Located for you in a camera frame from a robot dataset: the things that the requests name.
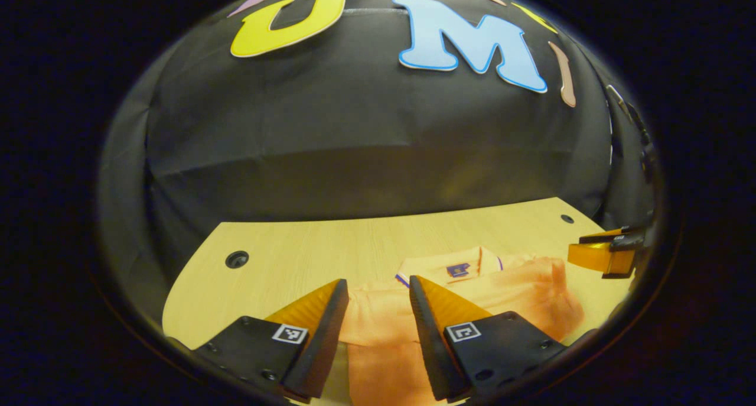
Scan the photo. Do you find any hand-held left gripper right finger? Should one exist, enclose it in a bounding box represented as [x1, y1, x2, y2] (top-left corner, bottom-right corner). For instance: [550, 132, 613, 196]
[409, 275, 571, 402]

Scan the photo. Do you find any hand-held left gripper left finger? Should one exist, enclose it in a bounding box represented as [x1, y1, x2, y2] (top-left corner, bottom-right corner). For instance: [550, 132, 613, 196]
[191, 278, 350, 402]

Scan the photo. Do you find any orange T-shirt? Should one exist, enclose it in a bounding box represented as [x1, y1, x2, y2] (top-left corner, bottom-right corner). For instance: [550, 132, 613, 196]
[337, 246, 586, 406]

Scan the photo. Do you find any black backdrop cloth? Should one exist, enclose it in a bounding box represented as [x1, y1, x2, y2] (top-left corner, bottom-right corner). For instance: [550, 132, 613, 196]
[96, 0, 657, 330]

